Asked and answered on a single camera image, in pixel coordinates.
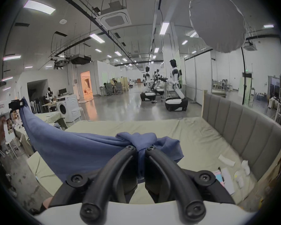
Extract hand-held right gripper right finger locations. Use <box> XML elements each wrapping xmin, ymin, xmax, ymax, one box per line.
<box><xmin>144</xmin><ymin>146</ymin><xmax>235</xmax><ymax>223</ymax></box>

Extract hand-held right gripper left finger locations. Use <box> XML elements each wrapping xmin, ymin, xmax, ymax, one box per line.
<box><xmin>49</xmin><ymin>146</ymin><xmax>139</xmax><ymax>223</ymax></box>

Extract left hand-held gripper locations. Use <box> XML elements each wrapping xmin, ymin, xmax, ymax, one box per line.
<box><xmin>3</xmin><ymin>99</ymin><xmax>25</xmax><ymax>135</ymax></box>

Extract blue shirt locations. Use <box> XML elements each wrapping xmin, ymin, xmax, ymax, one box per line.
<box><xmin>19</xmin><ymin>97</ymin><xmax>184</xmax><ymax>183</ymax></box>

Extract person's left hand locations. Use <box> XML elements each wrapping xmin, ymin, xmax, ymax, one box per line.
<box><xmin>0</xmin><ymin>117</ymin><xmax>7</xmax><ymax>140</ymax></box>

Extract bed with pale green sheet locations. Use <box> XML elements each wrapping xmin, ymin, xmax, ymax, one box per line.
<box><xmin>34</xmin><ymin>112</ymin><xmax>67</xmax><ymax>129</ymax></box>
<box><xmin>27</xmin><ymin>116</ymin><xmax>281</xmax><ymax>213</ymax></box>

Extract pink and blue card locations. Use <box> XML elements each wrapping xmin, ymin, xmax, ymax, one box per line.
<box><xmin>212</xmin><ymin>170</ymin><xmax>225</xmax><ymax>187</ymax></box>

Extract desk with monitors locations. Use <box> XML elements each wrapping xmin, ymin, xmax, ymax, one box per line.
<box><xmin>54</xmin><ymin>88</ymin><xmax>74</xmax><ymax>103</ymax></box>

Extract white washing machine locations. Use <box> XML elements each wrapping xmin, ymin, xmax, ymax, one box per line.
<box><xmin>56</xmin><ymin>94</ymin><xmax>82</xmax><ymax>123</ymax></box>

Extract white paper slip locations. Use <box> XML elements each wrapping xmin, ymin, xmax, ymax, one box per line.
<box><xmin>218</xmin><ymin>154</ymin><xmax>236</xmax><ymax>166</ymax></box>

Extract person's legs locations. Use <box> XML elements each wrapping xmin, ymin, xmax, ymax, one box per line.
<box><xmin>28</xmin><ymin>197</ymin><xmax>54</xmax><ymax>215</ymax></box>

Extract small white packet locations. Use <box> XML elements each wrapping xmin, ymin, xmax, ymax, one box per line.
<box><xmin>234</xmin><ymin>171</ymin><xmax>245</xmax><ymax>188</ymax></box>

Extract crumpled white paper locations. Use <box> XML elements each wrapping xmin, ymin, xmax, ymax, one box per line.
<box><xmin>241</xmin><ymin>160</ymin><xmax>251</xmax><ymax>175</ymax></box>

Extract grey padded headboard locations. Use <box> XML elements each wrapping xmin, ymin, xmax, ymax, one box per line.
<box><xmin>202</xmin><ymin>90</ymin><xmax>281</xmax><ymax>182</ymax></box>

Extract white humanoid robot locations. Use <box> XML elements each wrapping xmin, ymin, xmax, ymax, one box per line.
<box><xmin>165</xmin><ymin>59</ymin><xmax>189</xmax><ymax>112</ymax></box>
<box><xmin>140</xmin><ymin>66</ymin><xmax>158</xmax><ymax>102</ymax></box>

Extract round grey softbox lamp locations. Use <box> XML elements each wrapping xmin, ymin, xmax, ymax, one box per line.
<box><xmin>189</xmin><ymin>0</ymin><xmax>253</xmax><ymax>107</ymax></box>

